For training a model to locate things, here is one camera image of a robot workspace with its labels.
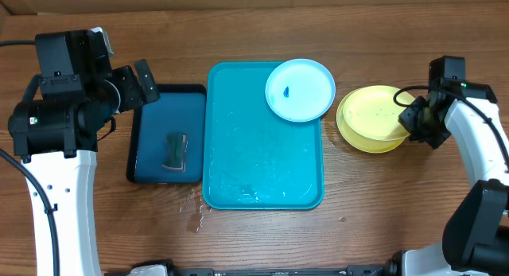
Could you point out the teal plastic tray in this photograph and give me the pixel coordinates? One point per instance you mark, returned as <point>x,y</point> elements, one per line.
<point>253,159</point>

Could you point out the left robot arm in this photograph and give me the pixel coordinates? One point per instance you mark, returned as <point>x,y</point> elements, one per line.
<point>55,130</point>

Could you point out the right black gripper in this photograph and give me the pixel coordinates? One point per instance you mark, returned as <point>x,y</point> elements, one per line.
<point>416,119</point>

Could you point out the yellow plate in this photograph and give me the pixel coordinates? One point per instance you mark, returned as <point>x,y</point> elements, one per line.
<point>358,141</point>
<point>372,113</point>

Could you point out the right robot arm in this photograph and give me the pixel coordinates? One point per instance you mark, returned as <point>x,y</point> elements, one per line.
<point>474,242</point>

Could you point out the light blue plate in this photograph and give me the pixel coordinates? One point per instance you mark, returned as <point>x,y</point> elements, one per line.
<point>300,90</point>

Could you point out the black water tray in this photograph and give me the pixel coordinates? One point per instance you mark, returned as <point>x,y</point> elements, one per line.
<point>180,109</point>

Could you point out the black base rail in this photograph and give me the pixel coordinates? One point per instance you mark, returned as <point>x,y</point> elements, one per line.
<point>278,272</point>

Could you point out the green and orange sponge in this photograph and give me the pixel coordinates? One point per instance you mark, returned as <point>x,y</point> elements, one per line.
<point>176,146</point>

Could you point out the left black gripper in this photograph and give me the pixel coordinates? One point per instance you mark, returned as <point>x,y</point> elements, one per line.
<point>127,79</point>

